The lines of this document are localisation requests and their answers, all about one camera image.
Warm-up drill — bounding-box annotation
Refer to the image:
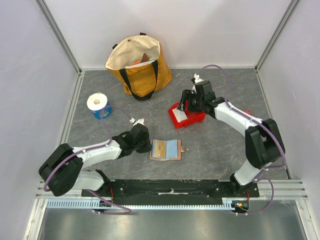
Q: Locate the yellow credit card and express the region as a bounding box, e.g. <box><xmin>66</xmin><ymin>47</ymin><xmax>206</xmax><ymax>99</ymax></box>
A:
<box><xmin>152</xmin><ymin>139</ymin><xmax>166</xmax><ymax>159</ymax></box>

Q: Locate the tan leather card holder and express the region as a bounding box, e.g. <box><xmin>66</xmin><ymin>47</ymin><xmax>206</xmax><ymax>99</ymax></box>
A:
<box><xmin>149</xmin><ymin>139</ymin><xmax>185</xmax><ymax>161</ymax></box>

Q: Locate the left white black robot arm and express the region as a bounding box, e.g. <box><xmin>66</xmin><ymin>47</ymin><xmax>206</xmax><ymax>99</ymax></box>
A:
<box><xmin>38</xmin><ymin>122</ymin><xmax>152</xmax><ymax>197</ymax></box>

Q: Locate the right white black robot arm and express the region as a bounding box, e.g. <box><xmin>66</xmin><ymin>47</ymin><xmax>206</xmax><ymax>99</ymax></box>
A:
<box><xmin>177</xmin><ymin>80</ymin><xmax>286</xmax><ymax>197</ymax></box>

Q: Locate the white card stack in bin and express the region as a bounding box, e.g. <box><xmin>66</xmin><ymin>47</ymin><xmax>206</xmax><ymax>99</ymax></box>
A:
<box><xmin>172</xmin><ymin>108</ymin><xmax>188</xmax><ymax>123</ymax></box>

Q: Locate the red plastic bin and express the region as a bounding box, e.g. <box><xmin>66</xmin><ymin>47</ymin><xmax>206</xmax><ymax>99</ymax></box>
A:
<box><xmin>168</xmin><ymin>102</ymin><xmax>206</xmax><ymax>129</ymax></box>

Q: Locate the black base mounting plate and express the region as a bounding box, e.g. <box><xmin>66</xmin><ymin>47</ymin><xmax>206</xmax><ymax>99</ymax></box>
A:
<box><xmin>96</xmin><ymin>179</ymin><xmax>260</xmax><ymax>206</ymax></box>

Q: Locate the yellow canvas tote bag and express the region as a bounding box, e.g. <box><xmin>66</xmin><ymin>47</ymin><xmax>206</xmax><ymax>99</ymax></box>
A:
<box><xmin>105</xmin><ymin>32</ymin><xmax>173</xmax><ymax>101</ymax></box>

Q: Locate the orange item inside bag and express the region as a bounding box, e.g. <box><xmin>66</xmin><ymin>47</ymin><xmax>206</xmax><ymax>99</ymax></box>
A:
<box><xmin>130</xmin><ymin>60</ymin><xmax>141</xmax><ymax>66</ymax></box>

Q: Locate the red rectangular box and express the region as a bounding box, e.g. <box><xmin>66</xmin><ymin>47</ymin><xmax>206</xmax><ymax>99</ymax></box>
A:
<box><xmin>244</xmin><ymin>110</ymin><xmax>252</xmax><ymax>116</ymax></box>

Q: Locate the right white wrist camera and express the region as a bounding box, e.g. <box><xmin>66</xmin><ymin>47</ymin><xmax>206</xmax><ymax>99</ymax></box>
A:
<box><xmin>191</xmin><ymin>73</ymin><xmax>204</xmax><ymax>86</ymax></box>

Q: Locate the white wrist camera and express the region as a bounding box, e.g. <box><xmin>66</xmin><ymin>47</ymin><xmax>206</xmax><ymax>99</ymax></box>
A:
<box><xmin>191</xmin><ymin>73</ymin><xmax>204</xmax><ymax>86</ymax></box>
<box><xmin>129</xmin><ymin>117</ymin><xmax>145</xmax><ymax>126</ymax></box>

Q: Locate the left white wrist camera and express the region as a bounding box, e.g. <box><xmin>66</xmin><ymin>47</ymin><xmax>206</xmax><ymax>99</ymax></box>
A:
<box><xmin>129</xmin><ymin>117</ymin><xmax>145</xmax><ymax>126</ymax></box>

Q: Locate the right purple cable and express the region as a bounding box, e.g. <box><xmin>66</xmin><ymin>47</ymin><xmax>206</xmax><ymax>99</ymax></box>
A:
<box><xmin>197</xmin><ymin>64</ymin><xmax>287</xmax><ymax>216</ymax></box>

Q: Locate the purple cable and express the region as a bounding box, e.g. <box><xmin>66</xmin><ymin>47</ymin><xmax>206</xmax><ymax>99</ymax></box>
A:
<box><xmin>197</xmin><ymin>64</ymin><xmax>287</xmax><ymax>216</ymax></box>
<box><xmin>43</xmin><ymin>105</ymin><xmax>135</xmax><ymax>215</ymax></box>

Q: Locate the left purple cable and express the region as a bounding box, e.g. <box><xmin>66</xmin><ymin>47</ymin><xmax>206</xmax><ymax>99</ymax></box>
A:
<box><xmin>43</xmin><ymin>105</ymin><xmax>135</xmax><ymax>215</ymax></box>

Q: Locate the slotted cable duct rail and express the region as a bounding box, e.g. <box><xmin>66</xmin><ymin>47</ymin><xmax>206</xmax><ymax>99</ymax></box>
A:
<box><xmin>46</xmin><ymin>198</ymin><xmax>237</xmax><ymax>210</ymax></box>

